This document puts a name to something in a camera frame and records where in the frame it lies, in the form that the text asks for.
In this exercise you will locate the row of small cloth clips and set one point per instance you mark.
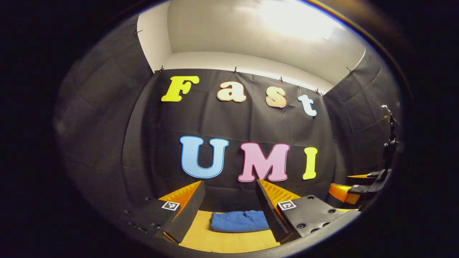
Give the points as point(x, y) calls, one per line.
point(235, 70)

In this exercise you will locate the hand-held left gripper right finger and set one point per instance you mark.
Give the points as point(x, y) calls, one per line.
point(270, 215)

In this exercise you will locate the dark equipment stand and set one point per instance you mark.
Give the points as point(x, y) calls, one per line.
point(391, 147)

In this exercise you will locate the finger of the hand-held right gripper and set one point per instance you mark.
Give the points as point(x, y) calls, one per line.
point(342, 192)
point(378, 174)

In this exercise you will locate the black backdrop cloth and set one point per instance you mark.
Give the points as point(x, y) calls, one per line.
point(222, 118)

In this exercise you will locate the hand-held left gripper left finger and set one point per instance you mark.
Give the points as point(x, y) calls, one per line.
point(190, 211)

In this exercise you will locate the blue button shirt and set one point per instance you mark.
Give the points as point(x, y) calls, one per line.
point(233, 221)

